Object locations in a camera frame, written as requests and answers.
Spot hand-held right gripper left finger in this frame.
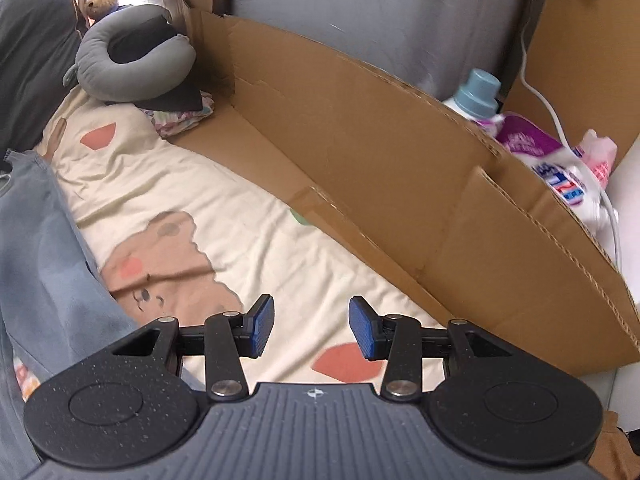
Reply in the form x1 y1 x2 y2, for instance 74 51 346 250
112 294 276 403

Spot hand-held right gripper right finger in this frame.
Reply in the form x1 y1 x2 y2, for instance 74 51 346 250
348 295 511 403

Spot blue denim pants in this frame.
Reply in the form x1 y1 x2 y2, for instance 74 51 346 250
0 152 131 480

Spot bear print bed sheet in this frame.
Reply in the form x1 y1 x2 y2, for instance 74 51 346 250
10 85 451 401

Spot flattened cardboard sheet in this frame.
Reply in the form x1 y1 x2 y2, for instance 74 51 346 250
170 7 640 376

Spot floral patterned cloth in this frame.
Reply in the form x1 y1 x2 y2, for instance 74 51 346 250
147 91 216 138

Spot black cloth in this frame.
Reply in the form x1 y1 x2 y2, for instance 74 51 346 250
107 15 211 111

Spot purple white detergent bag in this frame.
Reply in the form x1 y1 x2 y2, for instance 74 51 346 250
492 112 621 233

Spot detergent bottle blue cap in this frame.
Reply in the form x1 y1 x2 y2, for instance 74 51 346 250
442 69 503 126

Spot pink bottle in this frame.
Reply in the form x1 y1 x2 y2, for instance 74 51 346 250
575 130 618 191

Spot grey neck pillow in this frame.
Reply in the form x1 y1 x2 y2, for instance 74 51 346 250
62 4 198 106

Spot tall cardboard box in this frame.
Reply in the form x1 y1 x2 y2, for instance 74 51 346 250
500 0 640 171

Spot brown teddy bear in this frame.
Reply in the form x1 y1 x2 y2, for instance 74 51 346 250
80 0 123 23

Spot white cable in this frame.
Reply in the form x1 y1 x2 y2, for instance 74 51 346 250
520 10 623 271

